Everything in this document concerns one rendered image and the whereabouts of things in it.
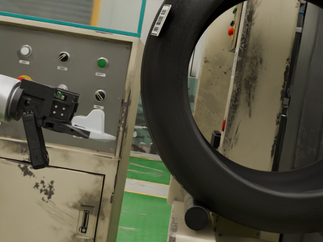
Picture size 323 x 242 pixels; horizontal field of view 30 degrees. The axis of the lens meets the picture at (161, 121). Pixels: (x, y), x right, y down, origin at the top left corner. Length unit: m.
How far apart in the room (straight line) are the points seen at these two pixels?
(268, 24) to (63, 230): 0.88
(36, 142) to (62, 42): 0.73
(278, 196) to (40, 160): 0.47
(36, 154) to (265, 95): 0.59
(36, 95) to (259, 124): 0.56
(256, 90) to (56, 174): 0.70
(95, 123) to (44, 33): 0.76
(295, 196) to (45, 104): 0.50
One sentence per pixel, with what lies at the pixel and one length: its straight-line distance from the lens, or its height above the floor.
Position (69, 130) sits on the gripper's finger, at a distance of 1.18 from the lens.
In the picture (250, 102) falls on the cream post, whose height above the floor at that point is 1.13.
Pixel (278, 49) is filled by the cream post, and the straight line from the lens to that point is 1.50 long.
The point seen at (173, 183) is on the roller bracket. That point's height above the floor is 0.91.
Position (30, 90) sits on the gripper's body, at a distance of 1.22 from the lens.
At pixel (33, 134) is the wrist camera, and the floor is 1.00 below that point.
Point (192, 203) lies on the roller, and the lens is 1.17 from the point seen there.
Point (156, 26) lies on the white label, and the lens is 1.11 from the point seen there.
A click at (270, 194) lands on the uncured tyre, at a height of 0.97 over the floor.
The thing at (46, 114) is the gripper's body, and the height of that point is 1.04.
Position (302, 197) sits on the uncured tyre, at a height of 0.98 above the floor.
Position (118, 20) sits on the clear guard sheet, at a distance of 1.86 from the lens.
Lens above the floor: 1.13
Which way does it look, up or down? 3 degrees down
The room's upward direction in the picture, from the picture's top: 9 degrees clockwise
